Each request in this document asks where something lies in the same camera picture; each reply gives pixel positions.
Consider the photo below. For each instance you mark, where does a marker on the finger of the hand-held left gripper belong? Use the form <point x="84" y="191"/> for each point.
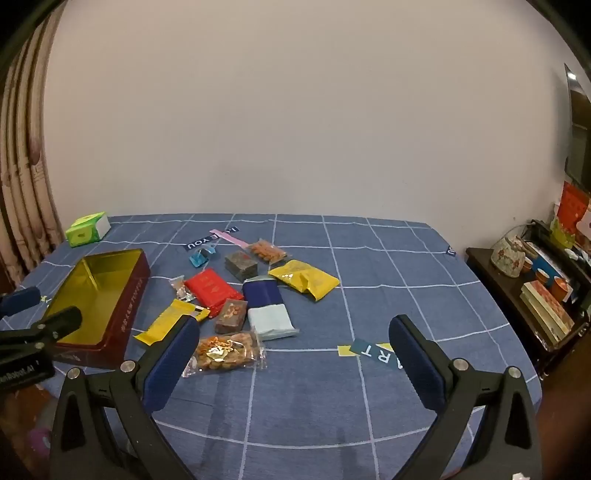
<point x="21" y="297"/>
<point x="60" y="321"/>

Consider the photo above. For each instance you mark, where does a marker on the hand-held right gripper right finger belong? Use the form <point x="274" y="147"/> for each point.
<point x="415" y="364"/>

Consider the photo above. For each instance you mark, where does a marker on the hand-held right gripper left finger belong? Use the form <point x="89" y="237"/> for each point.
<point x="168" y="369"/>

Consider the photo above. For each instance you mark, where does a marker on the red tin box gold inside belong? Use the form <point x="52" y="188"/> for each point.
<point x="92" y="295"/>

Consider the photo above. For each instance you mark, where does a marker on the long yellow snack bar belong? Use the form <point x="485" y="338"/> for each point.
<point x="161" y="323"/>

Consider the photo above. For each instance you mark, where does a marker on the clear bag of nuts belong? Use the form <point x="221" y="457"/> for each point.
<point x="221" y="351"/>

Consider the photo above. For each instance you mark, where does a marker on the small clear snack packet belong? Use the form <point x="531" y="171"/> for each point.
<point x="179" y="290"/>

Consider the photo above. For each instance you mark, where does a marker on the small brown snack packet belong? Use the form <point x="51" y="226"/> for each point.
<point x="230" y="316"/>

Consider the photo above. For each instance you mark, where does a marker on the red snack packet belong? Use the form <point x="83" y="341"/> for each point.
<point x="210" y="288"/>

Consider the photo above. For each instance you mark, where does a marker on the small teal snack packet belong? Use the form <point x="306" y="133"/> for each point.
<point x="199" y="257"/>

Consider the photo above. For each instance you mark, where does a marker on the navy and pale blue packet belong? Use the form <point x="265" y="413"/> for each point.
<point x="265" y="300"/>

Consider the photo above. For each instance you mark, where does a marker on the dark cube snack packet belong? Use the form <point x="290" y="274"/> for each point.
<point x="240" y="265"/>

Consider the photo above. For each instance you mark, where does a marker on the yellow snack packet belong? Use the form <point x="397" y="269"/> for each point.
<point x="300" y="277"/>

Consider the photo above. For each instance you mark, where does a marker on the clear bag orange snacks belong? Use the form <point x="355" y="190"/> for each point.
<point x="267" y="251"/>

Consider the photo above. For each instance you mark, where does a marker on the pink object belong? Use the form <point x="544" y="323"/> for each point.
<point x="39" y="442"/>

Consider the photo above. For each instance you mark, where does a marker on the green tissue pack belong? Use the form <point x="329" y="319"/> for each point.
<point x="85" y="229"/>

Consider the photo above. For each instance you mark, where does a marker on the beige patterned curtain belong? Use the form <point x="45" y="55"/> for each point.
<point x="23" y="184"/>

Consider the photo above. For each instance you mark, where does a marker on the dark wooden side table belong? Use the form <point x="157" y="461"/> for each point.
<point x="508" y="295"/>

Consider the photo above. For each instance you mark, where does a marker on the stack of books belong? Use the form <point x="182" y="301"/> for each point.
<point x="545" y="309"/>

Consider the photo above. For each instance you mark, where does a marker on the floral teapot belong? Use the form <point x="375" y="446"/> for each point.
<point x="505" y="254"/>

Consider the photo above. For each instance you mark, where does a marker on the orange cup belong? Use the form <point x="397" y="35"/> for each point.
<point x="561" y="288"/>
<point x="542" y="276"/>

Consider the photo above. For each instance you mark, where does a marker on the red paper box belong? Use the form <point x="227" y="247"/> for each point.
<point x="572" y="207"/>

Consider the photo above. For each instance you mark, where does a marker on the dark flat screen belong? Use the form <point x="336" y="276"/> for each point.
<point x="579" y="138"/>

